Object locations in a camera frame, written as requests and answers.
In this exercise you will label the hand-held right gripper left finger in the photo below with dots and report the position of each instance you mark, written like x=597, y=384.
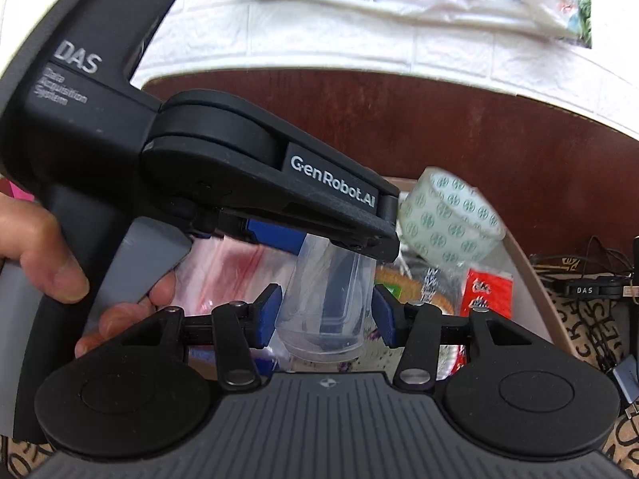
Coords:
x=269, y=312

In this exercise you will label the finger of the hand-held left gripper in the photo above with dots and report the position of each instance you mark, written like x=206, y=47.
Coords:
x=339, y=184

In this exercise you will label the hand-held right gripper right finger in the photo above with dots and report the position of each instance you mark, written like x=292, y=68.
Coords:
x=385, y=315

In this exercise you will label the clear plastic cup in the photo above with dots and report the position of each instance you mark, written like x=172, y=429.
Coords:
x=324, y=309

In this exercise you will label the clear patterned tape roll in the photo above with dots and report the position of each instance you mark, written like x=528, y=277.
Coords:
x=449, y=219

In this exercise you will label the cardboard box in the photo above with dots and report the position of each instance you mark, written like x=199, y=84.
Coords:
x=526, y=284

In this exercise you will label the person's left hand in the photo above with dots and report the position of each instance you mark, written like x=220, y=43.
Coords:
x=45, y=244

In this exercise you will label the black and white packet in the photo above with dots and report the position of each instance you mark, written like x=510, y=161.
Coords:
x=429, y=274

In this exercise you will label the clear zip bags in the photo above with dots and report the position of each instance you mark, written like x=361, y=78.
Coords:
x=224, y=269

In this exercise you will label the red snack packet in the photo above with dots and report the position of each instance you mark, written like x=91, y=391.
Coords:
x=486, y=292

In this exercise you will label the brown wooden board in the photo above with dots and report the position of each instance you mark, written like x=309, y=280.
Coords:
x=449, y=119

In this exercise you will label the brown patterned tablecloth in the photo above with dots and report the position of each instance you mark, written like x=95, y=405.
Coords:
x=574, y=329

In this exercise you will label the small black device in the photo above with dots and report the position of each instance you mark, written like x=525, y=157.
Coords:
x=589, y=289

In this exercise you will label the grey adapter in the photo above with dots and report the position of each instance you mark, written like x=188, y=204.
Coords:
x=626, y=381

